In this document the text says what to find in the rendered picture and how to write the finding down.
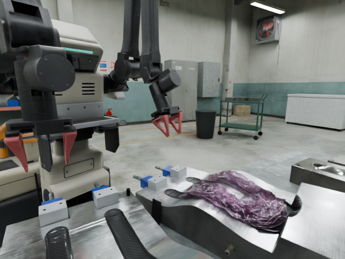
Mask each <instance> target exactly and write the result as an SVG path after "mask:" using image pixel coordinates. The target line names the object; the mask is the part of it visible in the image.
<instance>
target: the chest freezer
mask: <svg viewBox="0 0 345 259"><path fill-rule="evenodd" d="M287 96H288V98H287V107H286V115H285V122H286V123H287V124H288V123H289V122H293V123H299V124H306V125H313V126H320V127H327V128H334V129H338V132H340V130H342V129H345V95H323V94H288V95H287Z"/></svg>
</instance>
